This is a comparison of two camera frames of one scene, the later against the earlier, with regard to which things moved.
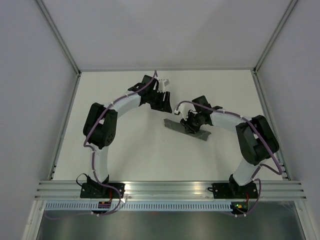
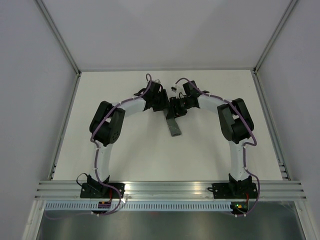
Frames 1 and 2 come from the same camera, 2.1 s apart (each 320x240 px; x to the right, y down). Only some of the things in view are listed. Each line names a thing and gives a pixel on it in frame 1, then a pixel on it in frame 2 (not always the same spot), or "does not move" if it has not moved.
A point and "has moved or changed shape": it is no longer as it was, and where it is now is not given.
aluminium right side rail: x=268 y=116 does not move
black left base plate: x=94 y=190 does not move
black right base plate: x=230 y=190 does not move
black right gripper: x=187 y=125 to x=177 y=112
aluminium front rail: x=282 y=189 does not move
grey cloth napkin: x=177 y=126 has moved or changed shape
